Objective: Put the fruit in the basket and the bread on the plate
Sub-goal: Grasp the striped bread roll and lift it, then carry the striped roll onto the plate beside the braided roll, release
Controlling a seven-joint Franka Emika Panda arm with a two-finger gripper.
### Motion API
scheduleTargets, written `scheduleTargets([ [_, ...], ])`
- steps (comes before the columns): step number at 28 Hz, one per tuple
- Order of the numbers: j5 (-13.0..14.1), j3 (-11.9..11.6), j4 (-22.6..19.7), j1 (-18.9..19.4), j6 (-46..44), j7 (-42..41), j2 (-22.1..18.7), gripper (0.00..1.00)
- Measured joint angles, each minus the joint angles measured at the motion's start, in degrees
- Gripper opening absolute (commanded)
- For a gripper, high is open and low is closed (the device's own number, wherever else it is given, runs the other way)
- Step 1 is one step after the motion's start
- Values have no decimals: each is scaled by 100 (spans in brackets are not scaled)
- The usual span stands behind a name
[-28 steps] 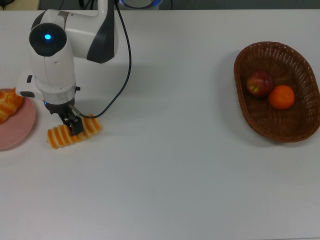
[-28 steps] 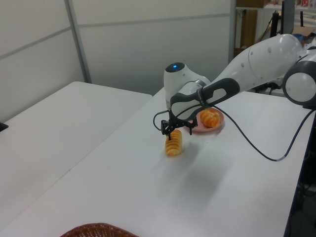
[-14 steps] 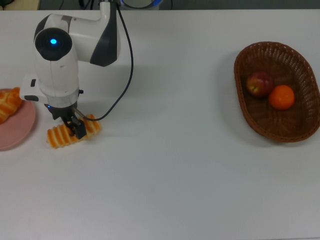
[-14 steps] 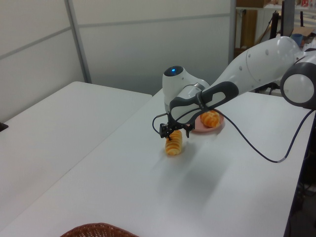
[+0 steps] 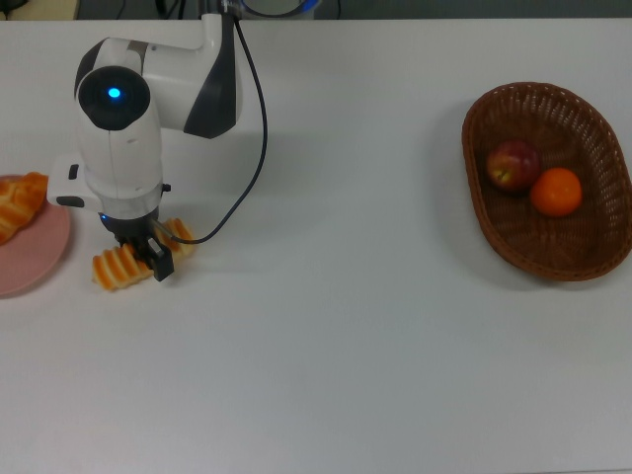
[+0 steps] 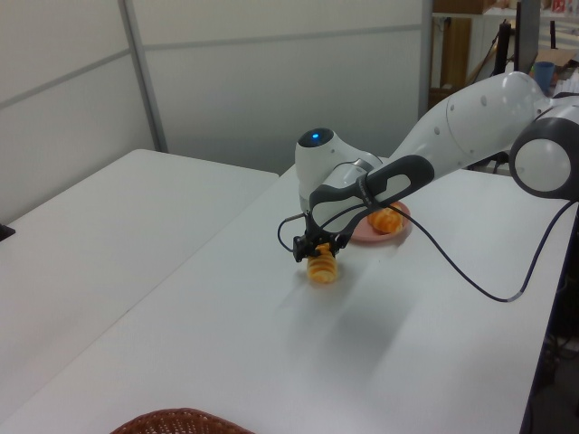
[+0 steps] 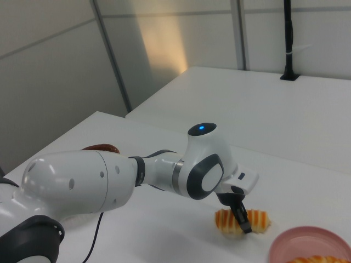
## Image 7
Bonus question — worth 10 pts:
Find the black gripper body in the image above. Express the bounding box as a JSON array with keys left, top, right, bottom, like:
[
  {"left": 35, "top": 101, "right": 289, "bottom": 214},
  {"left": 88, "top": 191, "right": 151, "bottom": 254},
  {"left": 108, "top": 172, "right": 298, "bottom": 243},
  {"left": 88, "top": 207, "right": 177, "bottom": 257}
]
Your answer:
[{"left": 216, "top": 192, "right": 246, "bottom": 208}]

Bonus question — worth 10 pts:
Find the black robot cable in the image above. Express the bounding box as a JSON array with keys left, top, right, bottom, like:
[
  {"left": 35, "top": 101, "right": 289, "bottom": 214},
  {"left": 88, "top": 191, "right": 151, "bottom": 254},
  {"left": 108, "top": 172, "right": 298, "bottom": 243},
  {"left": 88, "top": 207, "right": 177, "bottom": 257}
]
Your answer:
[{"left": 82, "top": 212, "right": 104, "bottom": 263}]

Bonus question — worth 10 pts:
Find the ridged striped bread roll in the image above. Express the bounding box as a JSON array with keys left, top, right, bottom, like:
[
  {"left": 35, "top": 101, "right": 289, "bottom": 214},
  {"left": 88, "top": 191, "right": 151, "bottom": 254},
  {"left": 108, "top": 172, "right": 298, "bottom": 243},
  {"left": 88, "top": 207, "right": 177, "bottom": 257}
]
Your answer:
[{"left": 214, "top": 208, "right": 272, "bottom": 236}]

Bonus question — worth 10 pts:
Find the brown woven basket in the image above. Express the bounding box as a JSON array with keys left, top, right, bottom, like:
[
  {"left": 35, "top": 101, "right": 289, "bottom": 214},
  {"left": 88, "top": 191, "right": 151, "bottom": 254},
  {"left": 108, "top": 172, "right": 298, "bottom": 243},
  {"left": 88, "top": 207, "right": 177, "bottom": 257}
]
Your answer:
[{"left": 81, "top": 144, "right": 122, "bottom": 154}]

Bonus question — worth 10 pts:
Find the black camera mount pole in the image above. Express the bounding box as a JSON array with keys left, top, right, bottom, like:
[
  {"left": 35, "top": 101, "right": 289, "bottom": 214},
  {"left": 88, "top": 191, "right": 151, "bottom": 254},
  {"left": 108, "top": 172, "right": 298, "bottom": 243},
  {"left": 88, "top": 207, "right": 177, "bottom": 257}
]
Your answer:
[{"left": 280, "top": 0, "right": 299, "bottom": 81}]

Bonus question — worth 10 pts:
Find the pink plate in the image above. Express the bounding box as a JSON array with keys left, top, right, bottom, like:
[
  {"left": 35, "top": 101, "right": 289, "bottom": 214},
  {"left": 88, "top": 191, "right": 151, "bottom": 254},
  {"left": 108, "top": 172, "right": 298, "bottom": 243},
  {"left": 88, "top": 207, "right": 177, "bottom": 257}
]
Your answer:
[{"left": 268, "top": 226, "right": 351, "bottom": 263}]

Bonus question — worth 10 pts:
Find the braided bread loaf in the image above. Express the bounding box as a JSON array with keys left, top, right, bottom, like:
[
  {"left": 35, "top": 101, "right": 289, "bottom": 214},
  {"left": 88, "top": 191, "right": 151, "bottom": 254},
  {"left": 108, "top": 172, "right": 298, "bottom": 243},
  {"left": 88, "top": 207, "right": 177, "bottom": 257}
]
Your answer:
[{"left": 286, "top": 255, "right": 348, "bottom": 263}]

